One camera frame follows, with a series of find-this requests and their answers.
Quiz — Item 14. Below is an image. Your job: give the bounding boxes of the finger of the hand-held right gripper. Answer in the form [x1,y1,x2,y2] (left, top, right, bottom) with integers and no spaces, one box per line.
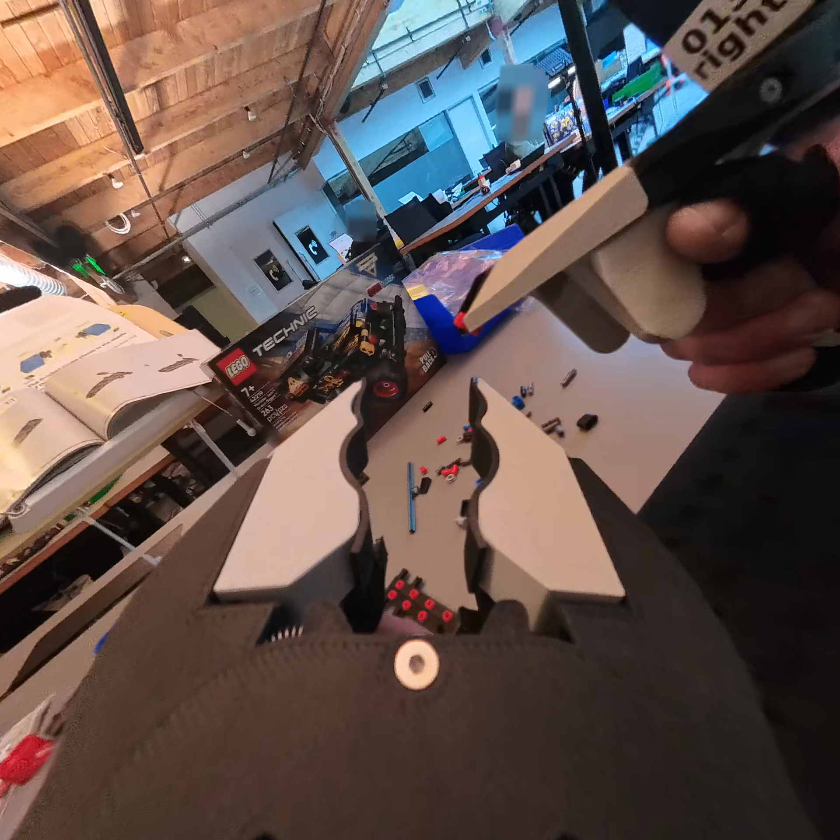
[461,166,652,334]

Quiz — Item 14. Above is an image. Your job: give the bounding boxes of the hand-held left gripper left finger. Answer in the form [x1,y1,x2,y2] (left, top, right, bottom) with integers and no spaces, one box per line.
[213,379,389,634]

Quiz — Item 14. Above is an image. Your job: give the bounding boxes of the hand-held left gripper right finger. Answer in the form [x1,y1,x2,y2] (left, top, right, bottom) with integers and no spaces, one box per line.
[465,377,627,632]

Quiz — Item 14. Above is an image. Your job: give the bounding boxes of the black beam assembly red pins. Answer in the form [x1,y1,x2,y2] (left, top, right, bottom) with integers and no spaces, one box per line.
[382,567,460,636]

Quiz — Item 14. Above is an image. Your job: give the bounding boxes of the instruction book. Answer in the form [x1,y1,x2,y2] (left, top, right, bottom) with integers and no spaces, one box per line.
[0,298,223,513]

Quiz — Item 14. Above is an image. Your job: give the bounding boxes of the long office desk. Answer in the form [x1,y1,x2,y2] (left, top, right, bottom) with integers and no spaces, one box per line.
[400,131,592,257]

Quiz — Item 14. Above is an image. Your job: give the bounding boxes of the light grey desk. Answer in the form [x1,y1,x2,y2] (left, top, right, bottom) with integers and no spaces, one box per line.
[357,303,726,585]

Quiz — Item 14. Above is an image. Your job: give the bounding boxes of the person's right hand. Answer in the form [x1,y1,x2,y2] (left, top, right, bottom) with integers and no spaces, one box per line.
[661,200,840,395]

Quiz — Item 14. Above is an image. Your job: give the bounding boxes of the pile of small toy bricks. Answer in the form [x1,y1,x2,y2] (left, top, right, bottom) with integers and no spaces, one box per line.
[420,367,599,490]

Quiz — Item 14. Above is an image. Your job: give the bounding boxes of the clear plastic bag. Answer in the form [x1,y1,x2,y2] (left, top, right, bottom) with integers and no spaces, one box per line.
[403,248,506,296]

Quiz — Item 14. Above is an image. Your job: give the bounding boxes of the blue storage bin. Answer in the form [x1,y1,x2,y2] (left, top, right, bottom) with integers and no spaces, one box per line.
[402,224,529,355]

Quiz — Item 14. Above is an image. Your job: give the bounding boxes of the toy set box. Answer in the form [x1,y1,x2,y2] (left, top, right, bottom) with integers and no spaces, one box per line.
[206,266,448,442]

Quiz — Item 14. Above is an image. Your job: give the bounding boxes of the dark dimpled panel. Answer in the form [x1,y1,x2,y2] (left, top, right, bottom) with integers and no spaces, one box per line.
[640,387,840,840]

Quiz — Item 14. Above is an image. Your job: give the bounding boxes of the white page holder wire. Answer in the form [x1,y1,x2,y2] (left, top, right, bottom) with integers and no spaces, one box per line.
[190,386,258,437]

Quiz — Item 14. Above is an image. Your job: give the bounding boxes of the black steel post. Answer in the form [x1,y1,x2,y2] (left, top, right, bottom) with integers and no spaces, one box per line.
[558,0,621,178]

